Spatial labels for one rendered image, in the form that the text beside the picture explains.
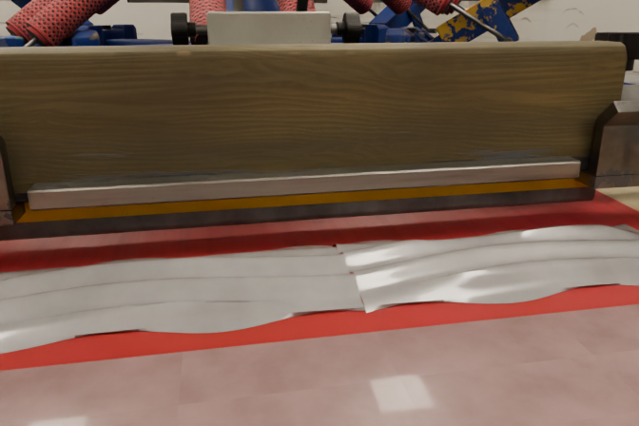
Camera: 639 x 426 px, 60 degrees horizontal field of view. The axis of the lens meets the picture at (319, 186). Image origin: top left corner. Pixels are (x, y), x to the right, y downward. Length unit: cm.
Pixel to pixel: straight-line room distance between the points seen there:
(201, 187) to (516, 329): 16
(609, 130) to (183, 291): 25
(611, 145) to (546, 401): 19
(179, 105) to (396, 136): 12
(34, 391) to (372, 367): 12
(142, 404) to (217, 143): 14
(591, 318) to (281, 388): 13
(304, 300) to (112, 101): 14
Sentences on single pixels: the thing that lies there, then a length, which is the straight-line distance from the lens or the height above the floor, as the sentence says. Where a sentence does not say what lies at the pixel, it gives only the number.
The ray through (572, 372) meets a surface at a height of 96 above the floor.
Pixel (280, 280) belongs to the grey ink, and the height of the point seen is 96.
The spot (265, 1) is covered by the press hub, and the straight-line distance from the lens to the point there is 110.
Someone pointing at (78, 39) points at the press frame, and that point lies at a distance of 94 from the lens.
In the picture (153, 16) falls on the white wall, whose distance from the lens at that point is 446.
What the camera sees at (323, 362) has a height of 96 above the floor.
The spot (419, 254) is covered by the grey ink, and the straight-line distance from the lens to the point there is 29.
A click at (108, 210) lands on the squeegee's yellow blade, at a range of 32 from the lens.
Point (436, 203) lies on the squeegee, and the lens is 34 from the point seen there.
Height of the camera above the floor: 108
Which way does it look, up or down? 18 degrees down
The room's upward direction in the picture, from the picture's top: straight up
